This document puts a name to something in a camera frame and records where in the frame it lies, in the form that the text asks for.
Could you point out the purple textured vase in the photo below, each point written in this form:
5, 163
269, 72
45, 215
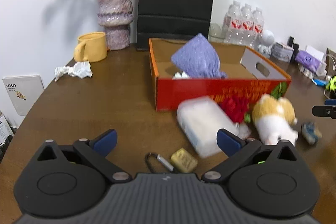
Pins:
114, 14

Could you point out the white astronaut figurine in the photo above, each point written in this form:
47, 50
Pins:
266, 41

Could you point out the white tissue wad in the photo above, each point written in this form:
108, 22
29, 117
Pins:
180, 75

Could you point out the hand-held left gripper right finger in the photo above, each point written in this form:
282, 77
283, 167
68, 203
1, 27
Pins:
229, 142

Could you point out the purple tissue pack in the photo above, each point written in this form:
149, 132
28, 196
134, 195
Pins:
308, 60

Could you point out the clear glass bowl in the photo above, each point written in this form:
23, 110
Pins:
216, 29

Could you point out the green and black toy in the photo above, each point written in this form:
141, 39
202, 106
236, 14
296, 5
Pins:
332, 86

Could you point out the round grey tin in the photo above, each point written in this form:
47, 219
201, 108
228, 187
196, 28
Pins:
282, 52

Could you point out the small blue and yellow toy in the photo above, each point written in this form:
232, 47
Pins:
311, 132

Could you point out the printed carton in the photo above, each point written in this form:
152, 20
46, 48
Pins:
4, 129

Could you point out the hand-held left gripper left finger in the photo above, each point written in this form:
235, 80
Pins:
105, 140

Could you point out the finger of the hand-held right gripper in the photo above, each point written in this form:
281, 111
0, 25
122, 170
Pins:
324, 111
331, 102

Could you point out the purple knitted cloth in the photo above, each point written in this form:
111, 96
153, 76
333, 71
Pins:
197, 56

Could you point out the crumpled white tissue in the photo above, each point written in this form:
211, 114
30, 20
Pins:
76, 70

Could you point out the red cardboard box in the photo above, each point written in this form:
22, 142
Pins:
210, 90

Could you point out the white plastic holder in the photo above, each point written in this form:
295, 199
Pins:
305, 73

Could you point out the clear water bottle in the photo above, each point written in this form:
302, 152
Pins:
247, 24
232, 22
258, 23

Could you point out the black carabiner with silver stick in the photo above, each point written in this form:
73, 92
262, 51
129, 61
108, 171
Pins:
157, 161

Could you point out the yellow mug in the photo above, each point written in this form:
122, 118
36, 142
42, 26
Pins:
93, 47

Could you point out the black upright clip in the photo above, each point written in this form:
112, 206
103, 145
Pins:
294, 49

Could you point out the brown cardboard piece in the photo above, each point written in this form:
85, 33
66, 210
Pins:
331, 52

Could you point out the translucent plastic container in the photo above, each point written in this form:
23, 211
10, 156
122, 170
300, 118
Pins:
202, 121

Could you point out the orange and white plush toy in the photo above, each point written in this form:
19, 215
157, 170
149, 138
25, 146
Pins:
273, 119

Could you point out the black paper bag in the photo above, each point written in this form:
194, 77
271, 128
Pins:
173, 1

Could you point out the white flat appliance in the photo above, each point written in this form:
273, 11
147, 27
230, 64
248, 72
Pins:
23, 92

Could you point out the yellow sponge block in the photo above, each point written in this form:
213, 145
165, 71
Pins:
183, 160

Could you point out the red artificial rose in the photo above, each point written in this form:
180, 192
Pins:
236, 108

